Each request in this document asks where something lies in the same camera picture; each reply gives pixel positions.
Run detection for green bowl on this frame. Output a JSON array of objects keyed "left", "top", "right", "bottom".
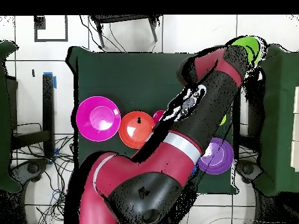
[{"left": 225, "top": 36, "right": 262, "bottom": 68}]

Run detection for magenta red cup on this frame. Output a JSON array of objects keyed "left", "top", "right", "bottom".
[{"left": 152, "top": 110, "right": 166, "bottom": 125}]

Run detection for wide orange-red bowl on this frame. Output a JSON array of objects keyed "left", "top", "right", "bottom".
[{"left": 118, "top": 111, "right": 156, "bottom": 149}]

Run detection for dark green tablecloth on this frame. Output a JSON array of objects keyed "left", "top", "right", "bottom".
[{"left": 66, "top": 45, "right": 241, "bottom": 196}]

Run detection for pink bowl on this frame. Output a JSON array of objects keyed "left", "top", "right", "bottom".
[{"left": 75, "top": 96, "right": 121, "bottom": 142}]

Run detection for purple bowl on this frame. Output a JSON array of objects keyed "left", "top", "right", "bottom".
[{"left": 197, "top": 137, "right": 234, "bottom": 175}]

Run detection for blue tape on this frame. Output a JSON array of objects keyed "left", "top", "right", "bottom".
[{"left": 43, "top": 71, "right": 57, "bottom": 89}]

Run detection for black metal stand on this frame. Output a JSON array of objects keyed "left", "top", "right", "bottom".
[{"left": 89, "top": 15, "right": 162, "bottom": 48}]

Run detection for green cloth side table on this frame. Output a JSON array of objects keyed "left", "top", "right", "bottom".
[
  {"left": 0, "top": 40, "right": 23, "bottom": 194},
  {"left": 254, "top": 43, "right": 299, "bottom": 197}
]

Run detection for white boxes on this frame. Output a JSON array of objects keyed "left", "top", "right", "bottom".
[{"left": 290, "top": 86, "right": 299, "bottom": 172}]

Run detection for tangle of floor cables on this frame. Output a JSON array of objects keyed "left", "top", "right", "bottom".
[{"left": 11, "top": 122, "right": 79, "bottom": 224}]

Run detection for black square floor frame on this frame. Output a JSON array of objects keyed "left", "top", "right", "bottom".
[{"left": 33, "top": 15, "right": 69, "bottom": 43}]

